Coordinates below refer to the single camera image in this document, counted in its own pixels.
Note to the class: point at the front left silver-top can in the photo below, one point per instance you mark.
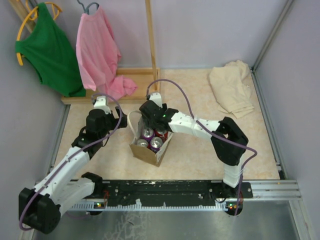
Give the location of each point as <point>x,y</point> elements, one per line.
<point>142,143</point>

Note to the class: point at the green tank top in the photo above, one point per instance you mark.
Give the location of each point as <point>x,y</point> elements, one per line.
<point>51,54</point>

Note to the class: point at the beige folded cloth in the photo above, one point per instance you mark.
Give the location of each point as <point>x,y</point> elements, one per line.
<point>230,92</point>

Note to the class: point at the aluminium frame rail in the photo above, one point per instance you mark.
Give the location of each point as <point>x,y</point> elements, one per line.
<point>262,190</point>

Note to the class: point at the brown canvas bag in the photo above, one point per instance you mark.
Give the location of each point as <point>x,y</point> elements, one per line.
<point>141,153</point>

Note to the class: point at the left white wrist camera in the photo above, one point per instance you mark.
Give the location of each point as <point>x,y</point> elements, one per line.
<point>101,103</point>

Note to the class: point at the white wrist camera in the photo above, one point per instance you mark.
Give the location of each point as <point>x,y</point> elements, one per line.
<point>101,103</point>
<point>156,98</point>

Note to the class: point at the wooden clothes rack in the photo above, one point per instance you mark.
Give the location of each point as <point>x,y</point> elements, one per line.
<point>142,76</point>

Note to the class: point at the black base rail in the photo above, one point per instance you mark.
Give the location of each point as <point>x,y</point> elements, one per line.
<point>170,194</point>

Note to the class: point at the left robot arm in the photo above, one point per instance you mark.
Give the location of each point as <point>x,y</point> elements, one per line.
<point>42,206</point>

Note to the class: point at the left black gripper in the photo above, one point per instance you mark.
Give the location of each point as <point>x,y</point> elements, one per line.
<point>115,121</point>

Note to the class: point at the purple Fanta can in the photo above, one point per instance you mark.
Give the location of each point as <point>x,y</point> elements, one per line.
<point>147,133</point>

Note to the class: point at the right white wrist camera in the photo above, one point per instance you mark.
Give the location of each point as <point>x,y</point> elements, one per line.
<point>156,98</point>

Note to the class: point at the pink t-shirt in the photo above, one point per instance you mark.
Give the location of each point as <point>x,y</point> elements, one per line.
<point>98,55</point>

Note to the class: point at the red Coca-Cola can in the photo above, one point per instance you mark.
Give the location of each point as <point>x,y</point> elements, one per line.
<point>163,134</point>

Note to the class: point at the grey clothes hanger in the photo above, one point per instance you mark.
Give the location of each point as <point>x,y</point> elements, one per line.
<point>86,9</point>

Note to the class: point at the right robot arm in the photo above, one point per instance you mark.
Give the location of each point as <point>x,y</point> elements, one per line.
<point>228,140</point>

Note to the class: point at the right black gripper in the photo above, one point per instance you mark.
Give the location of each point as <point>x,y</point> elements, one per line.
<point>148,123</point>

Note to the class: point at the front purple soda can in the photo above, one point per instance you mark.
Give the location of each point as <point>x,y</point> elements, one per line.
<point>155,144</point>

